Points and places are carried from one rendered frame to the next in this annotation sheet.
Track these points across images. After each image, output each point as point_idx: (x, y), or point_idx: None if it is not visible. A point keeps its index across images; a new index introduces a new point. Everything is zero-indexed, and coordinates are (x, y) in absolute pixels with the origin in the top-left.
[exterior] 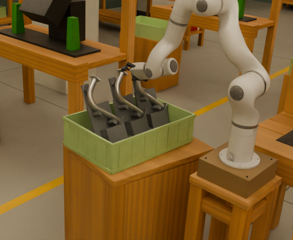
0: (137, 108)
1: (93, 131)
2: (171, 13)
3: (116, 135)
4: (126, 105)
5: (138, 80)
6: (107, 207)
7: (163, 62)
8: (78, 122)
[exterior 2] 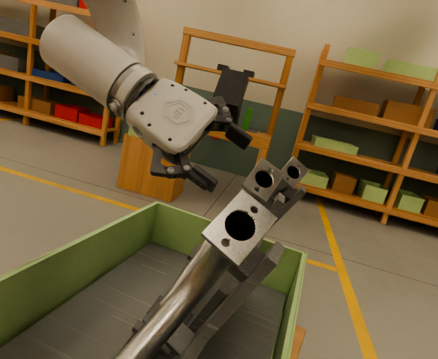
0: (166, 296)
1: (257, 320)
2: None
3: None
4: (193, 249)
5: (184, 178)
6: None
7: (96, 28)
8: (291, 291)
